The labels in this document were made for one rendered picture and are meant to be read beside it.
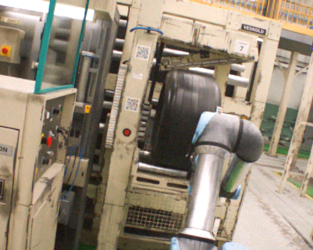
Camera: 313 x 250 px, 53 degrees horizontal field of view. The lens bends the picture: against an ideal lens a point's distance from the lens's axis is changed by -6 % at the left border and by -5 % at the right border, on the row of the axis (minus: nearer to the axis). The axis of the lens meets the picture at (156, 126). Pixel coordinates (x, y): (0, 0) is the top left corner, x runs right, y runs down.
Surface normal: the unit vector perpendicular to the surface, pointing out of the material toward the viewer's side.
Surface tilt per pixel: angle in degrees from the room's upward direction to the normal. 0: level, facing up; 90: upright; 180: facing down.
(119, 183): 90
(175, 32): 90
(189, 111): 75
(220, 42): 90
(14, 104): 90
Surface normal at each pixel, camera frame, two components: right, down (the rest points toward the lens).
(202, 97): 0.15, -0.39
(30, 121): 0.06, 0.15
